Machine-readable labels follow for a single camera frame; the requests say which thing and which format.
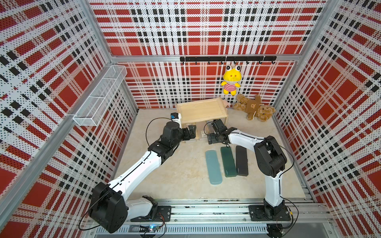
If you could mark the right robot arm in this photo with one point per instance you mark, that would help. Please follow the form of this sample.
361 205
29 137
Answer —
271 162

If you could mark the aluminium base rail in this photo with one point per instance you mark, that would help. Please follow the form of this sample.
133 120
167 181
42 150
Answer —
215 217

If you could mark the dark green pencil case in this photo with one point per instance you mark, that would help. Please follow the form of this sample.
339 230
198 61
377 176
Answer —
228 162

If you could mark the white wire mesh basket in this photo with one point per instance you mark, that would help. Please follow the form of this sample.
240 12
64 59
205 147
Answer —
92 111

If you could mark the black wall hook rail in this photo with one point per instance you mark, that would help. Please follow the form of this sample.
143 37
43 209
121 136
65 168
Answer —
259 59

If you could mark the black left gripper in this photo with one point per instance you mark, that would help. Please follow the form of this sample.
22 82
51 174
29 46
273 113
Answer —
191 135

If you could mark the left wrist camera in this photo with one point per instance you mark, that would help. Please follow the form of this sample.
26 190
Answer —
176 117

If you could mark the translucent white pencil case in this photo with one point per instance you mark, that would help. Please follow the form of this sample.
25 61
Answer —
208 128

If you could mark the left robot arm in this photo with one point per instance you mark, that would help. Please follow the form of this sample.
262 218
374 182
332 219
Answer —
110 205

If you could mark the brown teddy bear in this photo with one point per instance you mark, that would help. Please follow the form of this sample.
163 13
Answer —
254 108

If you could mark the black pencil case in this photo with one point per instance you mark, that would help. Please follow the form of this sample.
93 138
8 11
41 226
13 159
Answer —
241 161

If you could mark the yellow frog plush toy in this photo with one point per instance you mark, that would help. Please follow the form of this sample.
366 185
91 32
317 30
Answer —
231 78

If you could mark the green circuit board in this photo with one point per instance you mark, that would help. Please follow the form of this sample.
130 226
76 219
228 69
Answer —
149 229

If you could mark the light teal pencil case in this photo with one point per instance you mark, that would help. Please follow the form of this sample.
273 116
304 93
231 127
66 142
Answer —
213 167

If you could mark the wooden two-tier shelf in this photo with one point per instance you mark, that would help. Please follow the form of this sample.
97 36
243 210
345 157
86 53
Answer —
198 113

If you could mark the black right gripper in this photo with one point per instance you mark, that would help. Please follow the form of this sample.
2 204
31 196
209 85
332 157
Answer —
212 139

